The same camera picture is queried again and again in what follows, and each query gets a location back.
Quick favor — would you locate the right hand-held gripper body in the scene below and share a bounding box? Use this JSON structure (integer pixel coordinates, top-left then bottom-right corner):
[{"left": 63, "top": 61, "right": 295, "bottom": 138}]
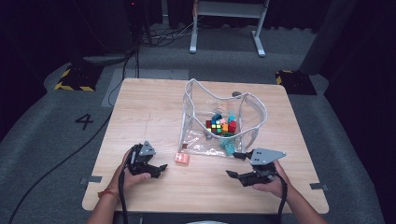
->
[{"left": 241, "top": 147, "right": 288, "bottom": 188}]

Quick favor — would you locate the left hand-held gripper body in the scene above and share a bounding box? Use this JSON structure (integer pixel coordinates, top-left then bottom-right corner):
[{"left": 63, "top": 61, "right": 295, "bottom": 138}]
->
[{"left": 126, "top": 140, "right": 158, "bottom": 179}]

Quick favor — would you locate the grey tape strip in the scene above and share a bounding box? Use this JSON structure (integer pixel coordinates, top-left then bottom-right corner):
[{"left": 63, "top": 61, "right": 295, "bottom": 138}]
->
[
  {"left": 309, "top": 182, "right": 329, "bottom": 191},
  {"left": 79, "top": 175, "right": 103, "bottom": 185}
]

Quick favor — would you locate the teal sloped toy brick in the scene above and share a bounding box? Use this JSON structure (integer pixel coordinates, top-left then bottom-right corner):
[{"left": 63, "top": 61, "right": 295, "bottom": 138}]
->
[{"left": 223, "top": 143, "right": 236, "bottom": 157}]

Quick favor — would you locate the right hand-held gripper cable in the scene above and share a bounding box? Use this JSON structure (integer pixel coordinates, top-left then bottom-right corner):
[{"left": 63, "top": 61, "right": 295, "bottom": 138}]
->
[{"left": 276, "top": 174, "right": 290, "bottom": 224}]

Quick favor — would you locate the large pink toy brick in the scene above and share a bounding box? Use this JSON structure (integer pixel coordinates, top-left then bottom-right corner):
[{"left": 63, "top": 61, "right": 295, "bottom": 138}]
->
[{"left": 175, "top": 152, "right": 191, "bottom": 166}]

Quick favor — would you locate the person's right hand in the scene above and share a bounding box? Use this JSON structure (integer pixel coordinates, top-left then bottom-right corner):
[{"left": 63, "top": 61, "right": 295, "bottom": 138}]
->
[{"left": 251, "top": 160, "right": 291, "bottom": 199}]

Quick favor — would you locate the person's left hand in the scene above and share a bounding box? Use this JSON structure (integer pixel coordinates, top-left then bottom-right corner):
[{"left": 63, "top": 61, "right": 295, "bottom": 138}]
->
[{"left": 111, "top": 148, "right": 152, "bottom": 192}]

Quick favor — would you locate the long black floor cable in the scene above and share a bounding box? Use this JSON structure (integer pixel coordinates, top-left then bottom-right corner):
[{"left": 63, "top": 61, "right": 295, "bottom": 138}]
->
[{"left": 7, "top": 46, "right": 141, "bottom": 224}]

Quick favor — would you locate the grey upright panel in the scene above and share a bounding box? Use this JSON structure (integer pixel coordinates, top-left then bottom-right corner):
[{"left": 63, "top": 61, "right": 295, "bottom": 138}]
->
[{"left": 298, "top": 0, "right": 358, "bottom": 76}]

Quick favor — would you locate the bundle of floor cables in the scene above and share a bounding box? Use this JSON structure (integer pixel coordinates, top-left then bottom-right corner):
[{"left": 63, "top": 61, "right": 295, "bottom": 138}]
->
[{"left": 139, "top": 18, "right": 200, "bottom": 48}]

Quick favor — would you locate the dark equipment stand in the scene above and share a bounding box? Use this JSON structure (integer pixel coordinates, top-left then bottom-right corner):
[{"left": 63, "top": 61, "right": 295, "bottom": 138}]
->
[{"left": 69, "top": 0, "right": 138, "bottom": 68}]

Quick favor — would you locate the hand-held gripper cable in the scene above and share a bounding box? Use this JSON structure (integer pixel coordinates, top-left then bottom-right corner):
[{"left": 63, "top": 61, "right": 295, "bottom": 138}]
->
[
  {"left": 119, "top": 170, "right": 131, "bottom": 224},
  {"left": 276, "top": 174, "right": 290, "bottom": 224}
]

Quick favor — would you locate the white metal stand frame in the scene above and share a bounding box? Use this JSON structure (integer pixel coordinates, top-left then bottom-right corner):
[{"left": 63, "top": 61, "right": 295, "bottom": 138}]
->
[{"left": 189, "top": 0, "right": 271, "bottom": 58}]

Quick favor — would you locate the black yellow striped base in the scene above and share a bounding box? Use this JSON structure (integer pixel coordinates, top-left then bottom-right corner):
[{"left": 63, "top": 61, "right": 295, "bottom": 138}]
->
[
  {"left": 275, "top": 69, "right": 318, "bottom": 96},
  {"left": 54, "top": 63, "right": 104, "bottom": 92}
]

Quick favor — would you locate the left hand-held gripper cable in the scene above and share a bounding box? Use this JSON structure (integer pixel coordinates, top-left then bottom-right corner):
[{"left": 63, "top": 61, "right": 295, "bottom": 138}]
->
[{"left": 119, "top": 170, "right": 131, "bottom": 224}]

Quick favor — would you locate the multicoloured puzzle cube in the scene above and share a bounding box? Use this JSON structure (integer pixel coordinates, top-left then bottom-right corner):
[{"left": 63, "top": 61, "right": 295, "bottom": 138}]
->
[{"left": 205, "top": 119, "right": 222, "bottom": 135}]

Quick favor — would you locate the clear plastic bag white trim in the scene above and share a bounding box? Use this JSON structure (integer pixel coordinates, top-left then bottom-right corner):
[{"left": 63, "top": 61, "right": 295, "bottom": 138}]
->
[{"left": 177, "top": 77, "right": 269, "bottom": 161}]

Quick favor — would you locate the red string bracelet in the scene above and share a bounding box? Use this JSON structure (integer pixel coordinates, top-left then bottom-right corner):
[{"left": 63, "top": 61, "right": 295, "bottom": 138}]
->
[{"left": 97, "top": 188, "right": 120, "bottom": 199}]

